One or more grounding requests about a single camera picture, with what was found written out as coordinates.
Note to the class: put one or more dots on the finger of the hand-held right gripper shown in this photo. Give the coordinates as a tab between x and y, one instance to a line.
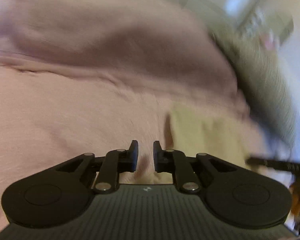
270	163

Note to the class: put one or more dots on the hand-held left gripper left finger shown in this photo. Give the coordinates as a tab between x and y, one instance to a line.
133	155

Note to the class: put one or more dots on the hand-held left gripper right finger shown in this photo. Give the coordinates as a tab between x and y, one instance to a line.
157	155

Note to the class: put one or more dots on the pink fleece blanket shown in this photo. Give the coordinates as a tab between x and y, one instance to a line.
65	117

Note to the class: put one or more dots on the grey checked cushion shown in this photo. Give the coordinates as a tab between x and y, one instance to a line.
265	80

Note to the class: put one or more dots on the white dressing table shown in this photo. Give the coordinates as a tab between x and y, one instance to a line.
265	30

